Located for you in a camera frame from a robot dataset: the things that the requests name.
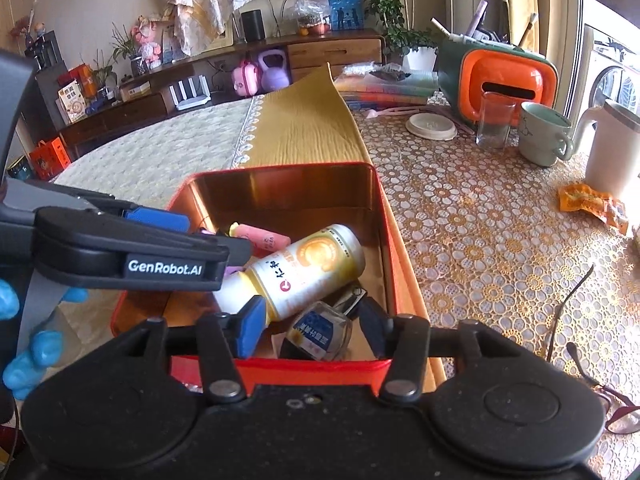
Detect white thermos mug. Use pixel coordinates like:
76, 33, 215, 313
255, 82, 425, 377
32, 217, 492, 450
570, 99, 640, 201

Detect black cylinder speaker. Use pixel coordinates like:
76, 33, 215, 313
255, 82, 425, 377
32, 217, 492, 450
241, 9, 266, 42

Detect pale green mug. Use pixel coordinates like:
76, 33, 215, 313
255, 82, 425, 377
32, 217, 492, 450
517, 101, 576, 167

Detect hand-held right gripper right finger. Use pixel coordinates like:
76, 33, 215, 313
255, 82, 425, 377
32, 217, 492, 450
357, 296, 506, 406

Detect snack box with bowl picture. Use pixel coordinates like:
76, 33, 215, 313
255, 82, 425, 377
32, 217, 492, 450
55, 79, 87, 125

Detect pink toy case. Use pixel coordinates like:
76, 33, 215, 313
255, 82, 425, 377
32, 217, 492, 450
232, 60, 262, 97

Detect white bottle with yellow label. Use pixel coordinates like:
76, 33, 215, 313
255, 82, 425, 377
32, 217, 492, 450
215, 224, 366, 323

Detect white round lid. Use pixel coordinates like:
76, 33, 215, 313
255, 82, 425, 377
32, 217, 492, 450
405, 112, 458, 141

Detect green and orange desk organizer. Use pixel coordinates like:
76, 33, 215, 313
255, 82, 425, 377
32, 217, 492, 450
437, 35, 558, 128

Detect clear drinking glass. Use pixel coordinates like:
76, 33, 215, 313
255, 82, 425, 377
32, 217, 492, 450
476, 92, 517, 149

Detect wooden-handled brush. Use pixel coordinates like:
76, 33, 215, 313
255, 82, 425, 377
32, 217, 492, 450
517, 12, 539, 49

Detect white router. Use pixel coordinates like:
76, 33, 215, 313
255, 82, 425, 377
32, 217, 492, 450
167, 74, 211, 111

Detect purple kettlebell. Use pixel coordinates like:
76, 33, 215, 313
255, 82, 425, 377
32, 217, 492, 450
257, 49, 292, 92

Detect pink doll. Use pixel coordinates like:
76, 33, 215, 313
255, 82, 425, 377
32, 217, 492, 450
131, 16, 163, 68

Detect washing machine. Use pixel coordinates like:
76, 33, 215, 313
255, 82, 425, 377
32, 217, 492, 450
585, 40, 640, 111

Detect small glass bottle blue label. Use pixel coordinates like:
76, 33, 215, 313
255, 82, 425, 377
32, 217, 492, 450
286, 300, 354, 362

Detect wooden TV cabinet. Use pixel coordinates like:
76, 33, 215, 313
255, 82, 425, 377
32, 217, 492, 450
20, 27, 386, 161

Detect orange snack wrapper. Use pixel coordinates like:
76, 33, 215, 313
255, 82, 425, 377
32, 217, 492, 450
557, 182, 630, 235

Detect cream and yellow carton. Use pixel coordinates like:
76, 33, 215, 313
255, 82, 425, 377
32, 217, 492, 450
119, 81, 151, 102

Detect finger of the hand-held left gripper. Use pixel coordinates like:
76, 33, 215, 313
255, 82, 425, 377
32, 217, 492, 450
5, 180, 191, 233
37, 209, 253, 271

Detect black appliance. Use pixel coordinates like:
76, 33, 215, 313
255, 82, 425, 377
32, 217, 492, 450
25, 30, 68, 76

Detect eyeglasses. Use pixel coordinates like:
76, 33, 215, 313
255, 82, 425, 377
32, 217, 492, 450
545, 265, 640, 436

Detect orange box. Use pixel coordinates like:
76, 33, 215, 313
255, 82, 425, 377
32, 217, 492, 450
29, 137, 71, 181

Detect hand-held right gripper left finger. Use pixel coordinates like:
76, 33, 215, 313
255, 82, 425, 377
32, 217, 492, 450
122, 295, 268, 406

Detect red tin box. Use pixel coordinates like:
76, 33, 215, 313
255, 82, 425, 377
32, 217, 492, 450
111, 161, 423, 396

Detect pink plastic stick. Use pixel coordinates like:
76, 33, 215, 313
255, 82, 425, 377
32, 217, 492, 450
365, 105, 431, 119

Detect quilted cream table mat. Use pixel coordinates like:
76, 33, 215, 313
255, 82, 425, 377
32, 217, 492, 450
50, 62, 447, 396

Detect orange gift bag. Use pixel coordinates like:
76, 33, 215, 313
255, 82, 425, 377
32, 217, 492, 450
57, 64, 96, 98

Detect pink tube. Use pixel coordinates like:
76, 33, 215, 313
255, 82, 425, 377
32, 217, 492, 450
229, 221, 292, 257

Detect small potted plant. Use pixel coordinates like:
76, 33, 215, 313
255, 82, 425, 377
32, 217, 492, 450
87, 52, 118, 106
107, 22, 148, 77

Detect stack of books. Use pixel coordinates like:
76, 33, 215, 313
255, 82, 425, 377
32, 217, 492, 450
335, 62, 438, 106

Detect clear bag of fruit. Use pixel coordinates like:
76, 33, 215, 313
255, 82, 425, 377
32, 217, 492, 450
292, 0, 331, 37

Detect tall potted plant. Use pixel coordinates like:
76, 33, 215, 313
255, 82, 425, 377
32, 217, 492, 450
340, 0, 441, 73

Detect person's left hand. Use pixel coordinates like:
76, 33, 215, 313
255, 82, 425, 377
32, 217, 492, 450
0, 280, 96, 401

